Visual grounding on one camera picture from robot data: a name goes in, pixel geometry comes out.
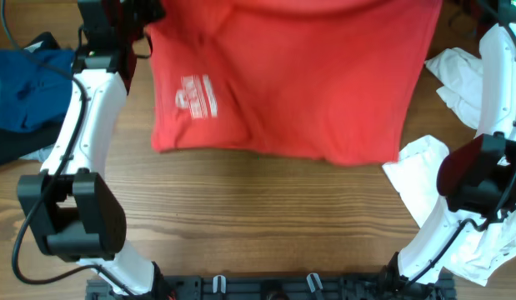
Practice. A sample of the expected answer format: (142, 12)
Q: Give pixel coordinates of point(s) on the blue folded garment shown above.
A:
(30, 96)

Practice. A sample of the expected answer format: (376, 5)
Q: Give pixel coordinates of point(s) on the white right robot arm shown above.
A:
(464, 201)

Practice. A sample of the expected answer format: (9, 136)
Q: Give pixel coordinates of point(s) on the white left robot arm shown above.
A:
(68, 207)

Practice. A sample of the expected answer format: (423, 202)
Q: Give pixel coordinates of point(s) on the red printed t-shirt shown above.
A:
(318, 79)

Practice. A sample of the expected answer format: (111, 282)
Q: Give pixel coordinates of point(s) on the white garment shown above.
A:
(473, 255)

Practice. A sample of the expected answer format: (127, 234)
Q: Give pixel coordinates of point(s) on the black folded garment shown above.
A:
(13, 145)

